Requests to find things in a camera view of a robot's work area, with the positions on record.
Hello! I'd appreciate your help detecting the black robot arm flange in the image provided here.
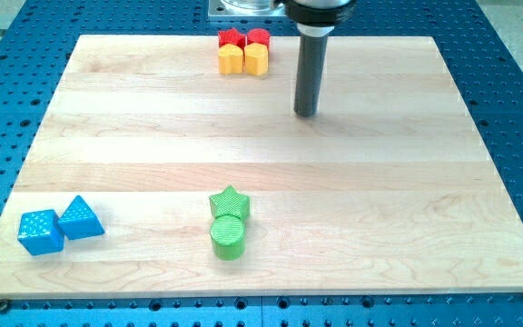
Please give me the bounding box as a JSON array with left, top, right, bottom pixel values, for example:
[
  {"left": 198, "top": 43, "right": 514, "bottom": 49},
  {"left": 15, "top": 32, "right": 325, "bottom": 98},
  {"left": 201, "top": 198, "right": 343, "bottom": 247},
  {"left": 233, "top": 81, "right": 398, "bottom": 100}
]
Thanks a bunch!
[{"left": 268, "top": 0, "right": 357, "bottom": 27}]

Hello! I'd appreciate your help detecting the green star block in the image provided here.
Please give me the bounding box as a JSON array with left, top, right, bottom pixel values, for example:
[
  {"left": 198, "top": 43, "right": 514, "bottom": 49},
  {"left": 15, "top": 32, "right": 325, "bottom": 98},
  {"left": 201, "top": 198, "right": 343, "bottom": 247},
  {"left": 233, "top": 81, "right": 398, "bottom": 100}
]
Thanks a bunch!
[{"left": 209, "top": 185, "right": 251, "bottom": 220}]

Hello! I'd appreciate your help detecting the green cylinder block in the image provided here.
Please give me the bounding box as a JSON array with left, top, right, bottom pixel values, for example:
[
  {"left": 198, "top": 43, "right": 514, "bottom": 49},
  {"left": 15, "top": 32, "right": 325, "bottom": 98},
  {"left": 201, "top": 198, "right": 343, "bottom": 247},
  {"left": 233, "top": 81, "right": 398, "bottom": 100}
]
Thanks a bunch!
[{"left": 210, "top": 215, "right": 245, "bottom": 261}]

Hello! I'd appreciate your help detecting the light wooden board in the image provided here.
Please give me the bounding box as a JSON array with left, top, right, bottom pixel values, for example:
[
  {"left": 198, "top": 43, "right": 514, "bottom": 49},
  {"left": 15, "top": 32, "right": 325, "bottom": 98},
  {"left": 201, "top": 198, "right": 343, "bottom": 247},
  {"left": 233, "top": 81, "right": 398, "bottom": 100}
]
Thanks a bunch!
[{"left": 0, "top": 35, "right": 523, "bottom": 299}]

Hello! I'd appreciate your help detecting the grey cylindrical pointer rod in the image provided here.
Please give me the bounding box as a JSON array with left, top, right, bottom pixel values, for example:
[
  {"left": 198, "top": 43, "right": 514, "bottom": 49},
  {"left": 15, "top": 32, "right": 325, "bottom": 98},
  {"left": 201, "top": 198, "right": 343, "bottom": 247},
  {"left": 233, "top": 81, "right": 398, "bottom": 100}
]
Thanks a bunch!
[{"left": 293, "top": 23, "right": 334, "bottom": 117}]

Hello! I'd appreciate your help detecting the yellow hexagon block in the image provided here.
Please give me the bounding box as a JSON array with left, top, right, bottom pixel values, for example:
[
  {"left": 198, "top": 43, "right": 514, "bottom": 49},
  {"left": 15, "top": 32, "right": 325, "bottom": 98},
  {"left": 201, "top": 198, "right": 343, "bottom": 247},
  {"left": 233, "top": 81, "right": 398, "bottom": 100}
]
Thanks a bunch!
[{"left": 244, "top": 43, "right": 269, "bottom": 75}]

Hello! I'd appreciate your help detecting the yellow heart block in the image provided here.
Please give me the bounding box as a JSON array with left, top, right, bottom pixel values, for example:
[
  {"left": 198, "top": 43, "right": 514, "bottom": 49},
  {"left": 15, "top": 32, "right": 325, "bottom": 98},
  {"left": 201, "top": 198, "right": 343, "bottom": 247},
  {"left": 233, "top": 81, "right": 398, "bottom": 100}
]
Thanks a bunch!
[{"left": 218, "top": 44, "right": 244, "bottom": 74}]

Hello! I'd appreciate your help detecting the red cylinder block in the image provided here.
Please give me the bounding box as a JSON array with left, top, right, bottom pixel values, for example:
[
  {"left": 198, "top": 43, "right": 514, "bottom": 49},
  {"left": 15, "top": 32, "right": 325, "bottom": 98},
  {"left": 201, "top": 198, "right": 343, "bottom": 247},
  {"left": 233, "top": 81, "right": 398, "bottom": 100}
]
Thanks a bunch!
[{"left": 246, "top": 28, "right": 271, "bottom": 49}]

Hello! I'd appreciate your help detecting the red star block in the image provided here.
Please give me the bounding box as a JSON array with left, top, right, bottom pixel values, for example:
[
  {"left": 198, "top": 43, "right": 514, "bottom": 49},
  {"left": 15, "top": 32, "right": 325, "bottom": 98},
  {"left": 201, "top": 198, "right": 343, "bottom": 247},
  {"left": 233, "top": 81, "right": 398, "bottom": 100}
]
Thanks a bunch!
[{"left": 218, "top": 27, "right": 247, "bottom": 49}]

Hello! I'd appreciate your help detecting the blue triangle block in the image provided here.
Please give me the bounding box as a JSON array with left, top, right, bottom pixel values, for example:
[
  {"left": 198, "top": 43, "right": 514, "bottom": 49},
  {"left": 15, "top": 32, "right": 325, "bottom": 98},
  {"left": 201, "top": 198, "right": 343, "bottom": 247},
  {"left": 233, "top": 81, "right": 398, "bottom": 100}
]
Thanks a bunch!
[{"left": 58, "top": 195, "right": 104, "bottom": 240}]

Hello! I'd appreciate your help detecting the blue cube block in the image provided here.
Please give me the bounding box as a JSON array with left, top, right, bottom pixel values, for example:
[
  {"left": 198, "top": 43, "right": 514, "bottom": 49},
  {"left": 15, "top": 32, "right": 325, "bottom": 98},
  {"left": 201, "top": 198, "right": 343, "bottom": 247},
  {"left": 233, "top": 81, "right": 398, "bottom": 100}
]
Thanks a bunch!
[{"left": 17, "top": 209, "right": 64, "bottom": 256}]

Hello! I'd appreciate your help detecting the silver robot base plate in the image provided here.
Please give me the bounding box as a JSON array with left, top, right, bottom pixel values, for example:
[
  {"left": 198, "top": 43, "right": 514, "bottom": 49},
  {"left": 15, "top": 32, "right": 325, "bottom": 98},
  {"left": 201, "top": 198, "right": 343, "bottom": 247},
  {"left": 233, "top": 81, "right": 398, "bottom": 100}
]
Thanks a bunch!
[{"left": 208, "top": 0, "right": 285, "bottom": 17}]

